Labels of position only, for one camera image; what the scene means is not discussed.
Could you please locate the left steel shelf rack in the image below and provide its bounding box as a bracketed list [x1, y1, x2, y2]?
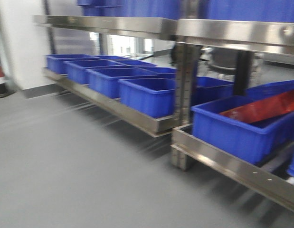
[34, 15, 177, 137]

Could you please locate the steel shelf rack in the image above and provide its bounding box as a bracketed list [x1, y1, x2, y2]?
[34, 15, 177, 137]
[172, 0, 294, 212]

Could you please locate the right steel shelf rack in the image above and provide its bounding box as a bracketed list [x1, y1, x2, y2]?
[172, 0, 294, 212]

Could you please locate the red foil bag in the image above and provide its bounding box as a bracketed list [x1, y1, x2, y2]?
[219, 90, 294, 124]

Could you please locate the blue bin with red bag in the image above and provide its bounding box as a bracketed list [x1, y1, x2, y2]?
[191, 96, 294, 164]

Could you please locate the blue bin behind post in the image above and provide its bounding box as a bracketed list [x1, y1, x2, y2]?
[191, 76, 234, 106]

